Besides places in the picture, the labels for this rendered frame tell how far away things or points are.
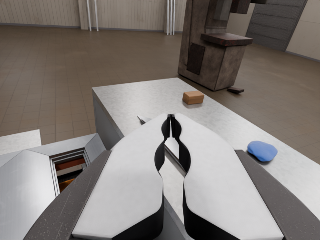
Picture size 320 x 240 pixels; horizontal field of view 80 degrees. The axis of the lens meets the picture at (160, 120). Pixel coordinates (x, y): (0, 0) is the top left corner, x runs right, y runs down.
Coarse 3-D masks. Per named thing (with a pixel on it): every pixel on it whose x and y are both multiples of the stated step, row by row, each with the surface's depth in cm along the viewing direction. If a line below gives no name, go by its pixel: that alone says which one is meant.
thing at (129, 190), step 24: (168, 120) 11; (120, 144) 9; (144, 144) 9; (120, 168) 8; (144, 168) 8; (96, 192) 7; (120, 192) 7; (144, 192) 7; (96, 216) 6; (120, 216) 6; (144, 216) 6
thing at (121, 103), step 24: (96, 96) 104; (120, 96) 104; (144, 96) 107; (168, 96) 110; (120, 120) 84; (216, 120) 92; (240, 120) 95; (240, 144) 78; (168, 168) 63; (264, 168) 68; (288, 168) 69; (312, 168) 71; (168, 192) 55; (312, 192) 61
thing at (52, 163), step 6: (30, 150) 89; (72, 150) 93; (78, 150) 94; (84, 150) 95; (54, 156) 89; (60, 156) 90; (66, 156) 92; (72, 156) 93; (78, 156) 94; (84, 156) 94; (54, 162) 89; (60, 162) 91; (54, 168) 86; (54, 174) 83; (54, 180) 79; (54, 186) 76
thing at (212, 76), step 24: (192, 0) 374; (216, 0) 354; (240, 0) 325; (264, 0) 365; (192, 24) 390; (216, 24) 384; (192, 48) 404; (216, 48) 360; (240, 48) 375; (192, 72) 423; (216, 72) 374
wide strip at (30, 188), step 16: (16, 160) 83; (32, 160) 84; (48, 160) 85; (0, 176) 76; (16, 176) 77; (32, 176) 77; (48, 176) 78; (0, 192) 70; (16, 192) 71; (32, 192) 72; (48, 192) 72; (0, 208) 65; (16, 208) 66; (32, 208) 67; (0, 224) 61; (16, 224) 62; (32, 224) 62
